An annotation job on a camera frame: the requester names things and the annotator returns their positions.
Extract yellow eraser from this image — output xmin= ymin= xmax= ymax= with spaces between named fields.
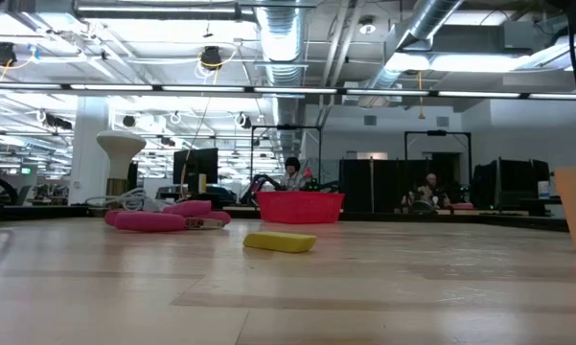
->
xmin=242 ymin=231 xmax=318 ymax=255

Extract pink-red handled pliers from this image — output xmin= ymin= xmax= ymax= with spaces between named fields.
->
xmin=162 ymin=199 xmax=233 ymax=225
xmin=104 ymin=209 xmax=227 ymax=234

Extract person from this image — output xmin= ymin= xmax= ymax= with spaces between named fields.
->
xmin=402 ymin=172 xmax=454 ymax=212
xmin=280 ymin=156 xmax=308 ymax=192

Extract red plastic mesh basket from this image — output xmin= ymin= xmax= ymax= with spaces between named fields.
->
xmin=255 ymin=191 xmax=346 ymax=225

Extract black room partition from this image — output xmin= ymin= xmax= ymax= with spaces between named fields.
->
xmin=338 ymin=158 xmax=461 ymax=215

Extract long ceiling light strip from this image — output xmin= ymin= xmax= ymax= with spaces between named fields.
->
xmin=0 ymin=81 xmax=576 ymax=101

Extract round ceiling detector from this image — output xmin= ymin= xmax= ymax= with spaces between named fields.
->
xmin=357 ymin=16 xmax=378 ymax=35

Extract white mushroom table lamp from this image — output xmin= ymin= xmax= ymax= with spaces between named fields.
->
xmin=96 ymin=129 xmax=148 ymax=196

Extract white pillar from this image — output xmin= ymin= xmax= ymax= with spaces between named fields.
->
xmin=68 ymin=95 xmax=111 ymax=206

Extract black overhead gantry frame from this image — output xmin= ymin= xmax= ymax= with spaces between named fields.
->
xmin=250 ymin=124 xmax=323 ymax=193
xmin=403 ymin=129 xmax=472 ymax=193

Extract silver ventilation duct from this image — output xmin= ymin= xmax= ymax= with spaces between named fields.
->
xmin=256 ymin=0 xmax=312 ymax=159
xmin=358 ymin=0 xmax=464 ymax=106

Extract yellow hanging cord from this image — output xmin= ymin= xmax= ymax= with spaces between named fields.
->
xmin=416 ymin=70 xmax=426 ymax=121

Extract white coiled power cable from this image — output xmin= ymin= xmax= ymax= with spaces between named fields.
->
xmin=84 ymin=187 xmax=181 ymax=213

